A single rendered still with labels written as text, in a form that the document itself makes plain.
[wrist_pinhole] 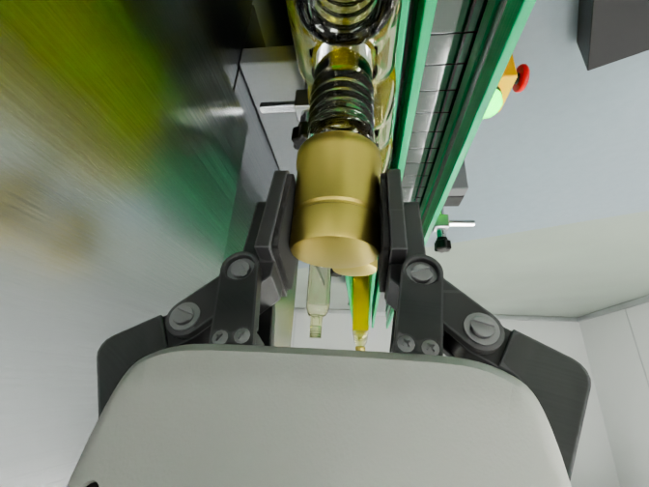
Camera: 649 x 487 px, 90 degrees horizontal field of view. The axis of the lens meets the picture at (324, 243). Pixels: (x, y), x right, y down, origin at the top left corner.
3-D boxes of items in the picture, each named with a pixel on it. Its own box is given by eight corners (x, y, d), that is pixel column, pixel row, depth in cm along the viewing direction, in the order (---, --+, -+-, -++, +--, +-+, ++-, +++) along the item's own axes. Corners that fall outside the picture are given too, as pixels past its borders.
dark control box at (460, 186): (428, 157, 75) (431, 188, 72) (465, 157, 74) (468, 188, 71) (422, 178, 82) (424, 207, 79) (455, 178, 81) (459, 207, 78)
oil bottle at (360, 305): (352, 278, 121) (352, 358, 110) (368, 279, 120) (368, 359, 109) (353, 283, 126) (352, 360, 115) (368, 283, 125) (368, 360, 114)
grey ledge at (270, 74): (249, 14, 44) (236, 73, 40) (313, 10, 43) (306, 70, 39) (324, 259, 131) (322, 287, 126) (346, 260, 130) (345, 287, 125)
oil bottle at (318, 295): (312, 232, 85) (304, 335, 75) (333, 235, 86) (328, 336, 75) (310, 241, 90) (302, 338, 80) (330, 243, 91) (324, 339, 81)
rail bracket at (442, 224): (432, 181, 62) (437, 245, 57) (471, 181, 61) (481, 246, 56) (428, 192, 66) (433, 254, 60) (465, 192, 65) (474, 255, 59)
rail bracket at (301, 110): (265, 44, 38) (248, 132, 33) (322, 41, 38) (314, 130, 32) (273, 73, 42) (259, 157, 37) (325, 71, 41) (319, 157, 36)
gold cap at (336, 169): (290, 130, 12) (276, 235, 11) (383, 128, 12) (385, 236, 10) (304, 183, 16) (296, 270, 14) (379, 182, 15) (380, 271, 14)
